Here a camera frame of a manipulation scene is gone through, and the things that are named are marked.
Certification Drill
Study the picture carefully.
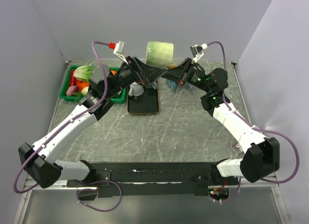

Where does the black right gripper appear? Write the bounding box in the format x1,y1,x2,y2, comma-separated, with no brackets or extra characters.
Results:
162,57,212,94

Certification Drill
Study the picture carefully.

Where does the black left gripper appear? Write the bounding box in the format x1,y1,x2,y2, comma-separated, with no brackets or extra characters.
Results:
105,56,167,98

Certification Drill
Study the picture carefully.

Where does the blue butterfly mug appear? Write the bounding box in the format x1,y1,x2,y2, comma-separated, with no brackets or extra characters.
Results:
166,80,178,91

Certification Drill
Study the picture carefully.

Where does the lavender blue small mug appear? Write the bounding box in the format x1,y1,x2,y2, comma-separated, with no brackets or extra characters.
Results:
183,84,193,90

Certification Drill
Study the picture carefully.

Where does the light green mug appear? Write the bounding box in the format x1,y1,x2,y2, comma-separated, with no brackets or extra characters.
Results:
145,41,174,68

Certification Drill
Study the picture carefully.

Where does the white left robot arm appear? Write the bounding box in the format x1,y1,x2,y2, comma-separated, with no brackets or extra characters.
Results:
18,56,167,188

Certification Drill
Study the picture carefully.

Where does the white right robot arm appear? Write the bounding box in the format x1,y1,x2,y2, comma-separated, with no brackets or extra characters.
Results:
163,58,280,185

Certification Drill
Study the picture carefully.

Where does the white grey mug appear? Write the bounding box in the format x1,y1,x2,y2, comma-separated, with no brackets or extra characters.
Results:
128,82,144,97

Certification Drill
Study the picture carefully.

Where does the black tray gold rim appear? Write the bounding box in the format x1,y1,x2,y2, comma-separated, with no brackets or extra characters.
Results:
127,81,159,115

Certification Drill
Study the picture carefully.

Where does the green plastic bin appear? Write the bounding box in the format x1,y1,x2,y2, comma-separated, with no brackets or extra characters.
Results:
59,66,127,104

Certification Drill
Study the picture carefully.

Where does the lettuce head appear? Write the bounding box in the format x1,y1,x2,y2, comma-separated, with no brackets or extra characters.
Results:
73,66,94,82

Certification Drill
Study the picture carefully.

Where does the white radish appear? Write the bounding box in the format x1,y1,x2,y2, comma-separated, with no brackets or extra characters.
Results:
81,86,89,96

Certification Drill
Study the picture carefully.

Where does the orange carrot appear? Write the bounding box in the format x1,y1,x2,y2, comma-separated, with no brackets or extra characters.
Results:
75,80,89,91

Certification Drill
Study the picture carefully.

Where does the red chili pepper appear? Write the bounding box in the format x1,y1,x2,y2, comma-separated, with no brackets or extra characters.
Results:
70,70,76,86

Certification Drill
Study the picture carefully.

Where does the purple onion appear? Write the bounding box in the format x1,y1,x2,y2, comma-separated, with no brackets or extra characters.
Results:
66,85,79,97

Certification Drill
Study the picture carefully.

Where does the white paper tag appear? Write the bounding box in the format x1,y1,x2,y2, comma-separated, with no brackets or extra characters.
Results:
232,142,242,154

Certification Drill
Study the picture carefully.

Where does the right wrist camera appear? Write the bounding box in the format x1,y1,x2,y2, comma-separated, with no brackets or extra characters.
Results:
190,43,208,64

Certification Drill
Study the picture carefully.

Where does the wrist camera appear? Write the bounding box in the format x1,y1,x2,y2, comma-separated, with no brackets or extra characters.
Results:
190,43,208,64
109,41,128,64

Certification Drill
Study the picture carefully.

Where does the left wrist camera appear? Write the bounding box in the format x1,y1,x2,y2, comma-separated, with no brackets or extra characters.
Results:
109,41,128,64

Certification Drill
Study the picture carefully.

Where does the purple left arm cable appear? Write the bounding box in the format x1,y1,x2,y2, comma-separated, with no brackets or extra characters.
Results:
13,41,112,195

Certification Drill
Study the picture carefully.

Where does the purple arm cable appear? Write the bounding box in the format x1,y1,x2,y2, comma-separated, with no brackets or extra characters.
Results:
206,41,300,185
13,41,112,195

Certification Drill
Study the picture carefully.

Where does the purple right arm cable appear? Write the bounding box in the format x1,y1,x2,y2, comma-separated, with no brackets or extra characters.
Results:
206,41,300,185

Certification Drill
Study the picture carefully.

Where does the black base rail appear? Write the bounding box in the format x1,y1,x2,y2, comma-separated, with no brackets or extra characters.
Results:
67,162,239,198

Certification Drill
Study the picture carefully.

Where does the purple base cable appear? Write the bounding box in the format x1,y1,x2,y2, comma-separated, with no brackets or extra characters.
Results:
76,180,123,212

